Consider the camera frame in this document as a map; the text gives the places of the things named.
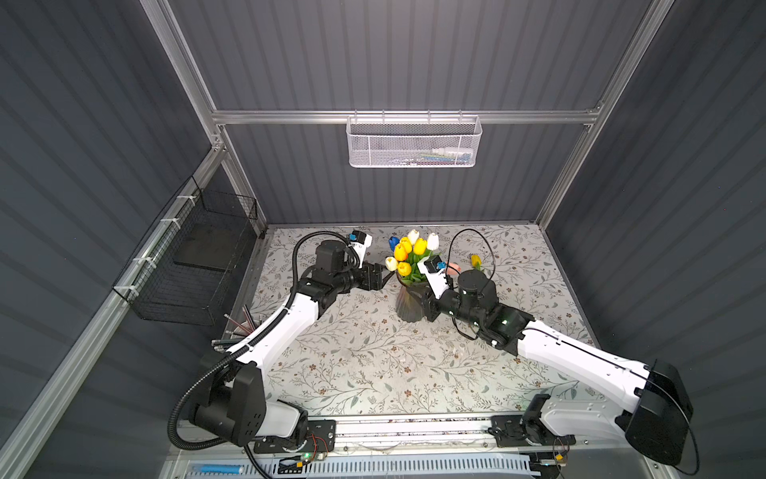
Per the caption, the orange yellow artificial tulip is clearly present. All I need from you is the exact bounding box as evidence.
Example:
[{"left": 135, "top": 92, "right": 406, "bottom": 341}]
[{"left": 394, "top": 243, "right": 409, "bottom": 263}]

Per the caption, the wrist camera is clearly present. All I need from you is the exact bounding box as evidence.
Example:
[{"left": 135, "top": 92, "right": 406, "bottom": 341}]
[
  {"left": 417, "top": 255, "right": 450, "bottom": 299},
  {"left": 348, "top": 230, "right": 372, "bottom": 263}
]

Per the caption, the black wire basket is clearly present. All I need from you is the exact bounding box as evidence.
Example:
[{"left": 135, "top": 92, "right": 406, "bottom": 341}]
[{"left": 113, "top": 181, "right": 259, "bottom": 327}]

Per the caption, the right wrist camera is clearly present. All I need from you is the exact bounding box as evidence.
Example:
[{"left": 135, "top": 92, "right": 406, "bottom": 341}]
[{"left": 417, "top": 255, "right": 450, "bottom": 299}]

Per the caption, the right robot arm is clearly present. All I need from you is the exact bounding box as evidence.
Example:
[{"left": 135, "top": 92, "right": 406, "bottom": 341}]
[{"left": 407, "top": 233, "right": 701, "bottom": 475}]

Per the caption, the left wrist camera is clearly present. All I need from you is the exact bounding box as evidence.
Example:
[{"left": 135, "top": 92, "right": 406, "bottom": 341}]
[{"left": 348, "top": 230, "right": 372, "bottom": 263}]

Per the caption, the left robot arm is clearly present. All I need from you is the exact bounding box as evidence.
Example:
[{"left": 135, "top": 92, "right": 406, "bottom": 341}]
[{"left": 167, "top": 230, "right": 391, "bottom": 453}]

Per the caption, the white wire mesh basket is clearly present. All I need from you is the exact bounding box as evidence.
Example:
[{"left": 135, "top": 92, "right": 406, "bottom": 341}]
[{"left": 345, "top": 116, "right": 483, "bottom": 169}]

